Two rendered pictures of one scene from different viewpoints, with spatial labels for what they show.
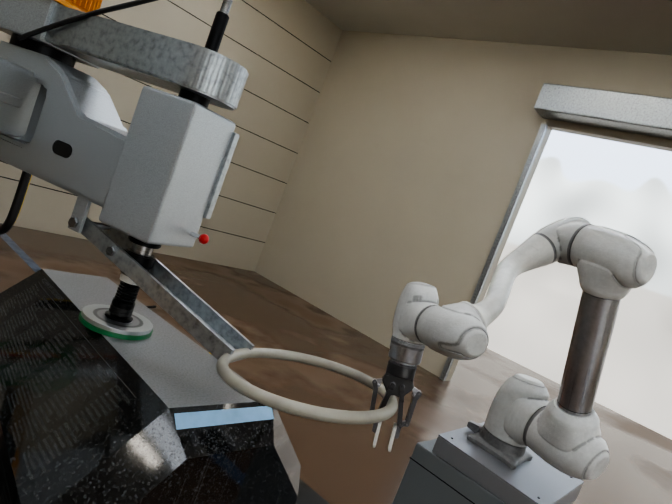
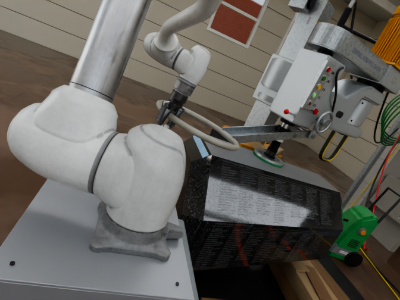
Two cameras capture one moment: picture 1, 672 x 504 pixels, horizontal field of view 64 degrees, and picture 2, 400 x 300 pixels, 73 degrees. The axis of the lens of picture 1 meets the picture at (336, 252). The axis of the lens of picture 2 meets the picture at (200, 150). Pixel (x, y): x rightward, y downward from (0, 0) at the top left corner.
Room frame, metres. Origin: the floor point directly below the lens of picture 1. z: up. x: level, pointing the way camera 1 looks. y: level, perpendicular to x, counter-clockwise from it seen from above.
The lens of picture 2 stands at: (2.16, -1.21, 1.33)
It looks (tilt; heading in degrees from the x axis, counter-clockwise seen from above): 18 degrees down; 121
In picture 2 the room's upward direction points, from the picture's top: 24 degrees clockwise
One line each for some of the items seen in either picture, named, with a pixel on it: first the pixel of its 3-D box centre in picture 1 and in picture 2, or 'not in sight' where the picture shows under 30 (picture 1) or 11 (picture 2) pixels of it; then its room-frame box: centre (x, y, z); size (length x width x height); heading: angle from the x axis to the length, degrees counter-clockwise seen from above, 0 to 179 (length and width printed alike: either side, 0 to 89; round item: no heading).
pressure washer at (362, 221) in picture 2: not in sight; (357, 221); (2.34, 1.98, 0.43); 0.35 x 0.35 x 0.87; 38
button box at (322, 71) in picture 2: (212, 172); (316, 86); (1.71, 0.45, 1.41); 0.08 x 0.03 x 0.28; 70
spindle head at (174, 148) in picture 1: (148, 166); (311, 94); (1.65, 0.63, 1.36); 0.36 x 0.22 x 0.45; 70
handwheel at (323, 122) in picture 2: not in sight; (319, 120); (1.78, 0.63, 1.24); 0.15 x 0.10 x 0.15; 70
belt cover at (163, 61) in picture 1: (115, 54); (356, 63); (1.75, 0.89, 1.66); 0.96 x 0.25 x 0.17; 70
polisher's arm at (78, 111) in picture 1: (79, 143); (335, 108); (1.77, 0.92, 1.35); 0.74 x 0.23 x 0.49; 70
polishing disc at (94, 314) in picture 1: (118, 319); (268, 156); (1.62, 0.56, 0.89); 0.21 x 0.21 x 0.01
